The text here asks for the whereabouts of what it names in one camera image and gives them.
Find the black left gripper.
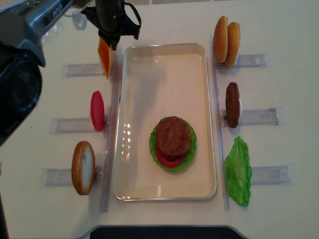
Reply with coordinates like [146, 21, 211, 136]
[82, 0, 141, 40]

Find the orange cheese slice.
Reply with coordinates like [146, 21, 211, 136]
[98, 37, 115, 79]

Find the standing red tomato slice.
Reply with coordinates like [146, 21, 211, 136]
[91, 91, 105, 131]

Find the meat patty on tray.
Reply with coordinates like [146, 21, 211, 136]
[156, 116, 191, 160]

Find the standing brown meat patty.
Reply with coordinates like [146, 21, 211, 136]
[225, 82, 241, 128]

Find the tomato slice on tray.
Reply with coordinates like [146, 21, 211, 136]
[154, 146, 194, 169]

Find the lettuce leaf on tray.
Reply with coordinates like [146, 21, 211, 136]
[149, 117, 197, 173]

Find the standing green lettuce leaf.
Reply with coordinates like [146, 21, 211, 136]
[224, 136, 252, 207]

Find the white rectangular tray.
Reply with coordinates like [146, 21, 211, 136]
[112, 43, 217, 201]

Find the outer bun half right rack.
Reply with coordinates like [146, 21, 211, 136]
[212, 16, 228, 63]

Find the inner bun half right rack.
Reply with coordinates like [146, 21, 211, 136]
[224, 22, 240, 68]

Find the standing bun half left rack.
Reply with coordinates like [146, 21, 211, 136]
[71, 141, 95, 195]

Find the clear left long strip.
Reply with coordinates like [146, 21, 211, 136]
[100, 45, 122, 213]

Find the clear cheese holder rail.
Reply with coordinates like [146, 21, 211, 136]
[62, 63, 105, 78]

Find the black camera on left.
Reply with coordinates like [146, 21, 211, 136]
[0, 44, 42, 145]

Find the clear tomato holder rail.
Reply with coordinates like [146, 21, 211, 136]
[50, 118, 97, 134]

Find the clear bun holder rail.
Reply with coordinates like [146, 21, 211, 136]
[41, 167, 103, 187]
[214, 52, 268, 69]

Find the clear left bun holder rail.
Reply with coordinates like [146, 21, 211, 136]
[41, 167, 103, 187]

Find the clear patty holder rail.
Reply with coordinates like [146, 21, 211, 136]
[220, 107, 284, 126]

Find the clear lettuce holder rail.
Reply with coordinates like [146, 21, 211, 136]
[251, 164, 296, 186]

